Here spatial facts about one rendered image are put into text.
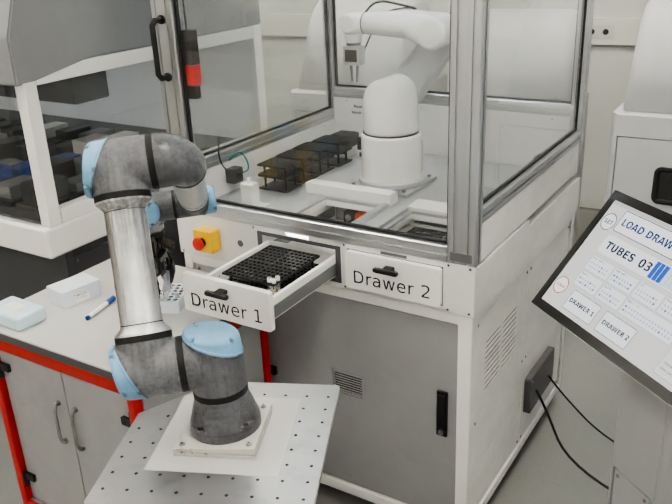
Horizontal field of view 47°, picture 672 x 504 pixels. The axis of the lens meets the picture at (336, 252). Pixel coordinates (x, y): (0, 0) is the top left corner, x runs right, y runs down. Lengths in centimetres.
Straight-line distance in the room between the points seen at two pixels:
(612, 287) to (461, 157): 50
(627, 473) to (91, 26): 202
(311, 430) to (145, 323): 42
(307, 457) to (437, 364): 68
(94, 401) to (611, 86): 379
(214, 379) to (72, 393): 74
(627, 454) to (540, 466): 107
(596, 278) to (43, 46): 173
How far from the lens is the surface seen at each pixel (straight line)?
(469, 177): 195
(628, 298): 166
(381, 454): 249
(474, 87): 189
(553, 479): 286
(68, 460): 247
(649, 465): 181
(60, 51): 263
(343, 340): 234
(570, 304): 174
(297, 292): 208
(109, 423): 222
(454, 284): 206
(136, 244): 163
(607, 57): 510
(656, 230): 171
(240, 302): 201
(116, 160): 163
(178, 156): 164
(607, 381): 342
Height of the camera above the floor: 176
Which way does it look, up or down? 23 degrees down
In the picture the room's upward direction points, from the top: 2 degrees counter-clockwise
